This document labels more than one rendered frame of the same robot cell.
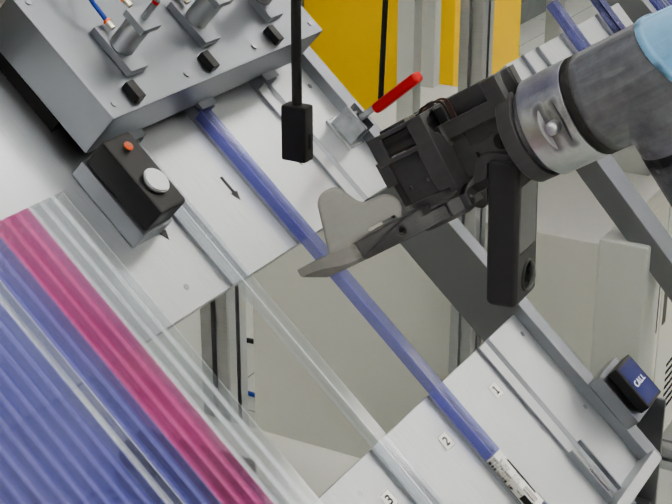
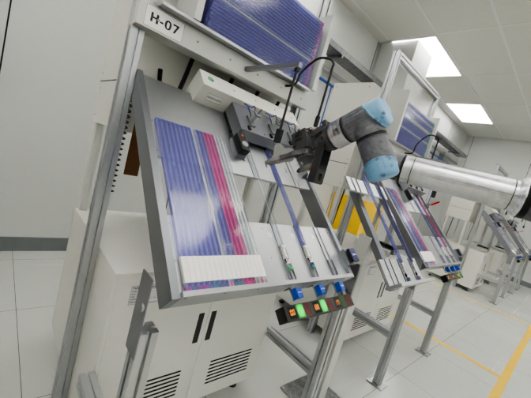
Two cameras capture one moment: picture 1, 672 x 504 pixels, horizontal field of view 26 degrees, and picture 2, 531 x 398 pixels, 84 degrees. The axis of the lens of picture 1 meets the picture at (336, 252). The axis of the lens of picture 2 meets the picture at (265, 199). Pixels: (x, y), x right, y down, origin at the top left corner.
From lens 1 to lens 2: 0.54 m
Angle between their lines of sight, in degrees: 23
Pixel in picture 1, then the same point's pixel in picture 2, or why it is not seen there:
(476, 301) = (318, 223)
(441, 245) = (314, 208)
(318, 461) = not seen: hidden behind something
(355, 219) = (281, 151)
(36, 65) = (231, 117)
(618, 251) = (363, 237)
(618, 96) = (352, 118)
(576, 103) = (341, 121)
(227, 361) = not seen: hidden behind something
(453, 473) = (291, 242)
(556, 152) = (333, 136)
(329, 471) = not seen: hidden behind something
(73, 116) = (234, 128)
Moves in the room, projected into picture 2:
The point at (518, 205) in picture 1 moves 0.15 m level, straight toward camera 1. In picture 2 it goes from (321, 153) to (304, 144)
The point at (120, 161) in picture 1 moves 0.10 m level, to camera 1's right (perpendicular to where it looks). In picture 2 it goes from (239, 137) to (265, 144)
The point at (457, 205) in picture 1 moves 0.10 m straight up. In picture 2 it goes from (306, 151) to (317, 116)
